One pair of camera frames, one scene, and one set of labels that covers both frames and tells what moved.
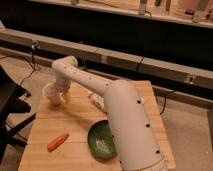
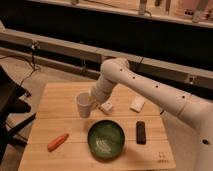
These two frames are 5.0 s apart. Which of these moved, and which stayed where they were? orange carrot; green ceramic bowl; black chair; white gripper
Moved: white gripper
Stayed: black chair; green ceramic bowl; orange carrot
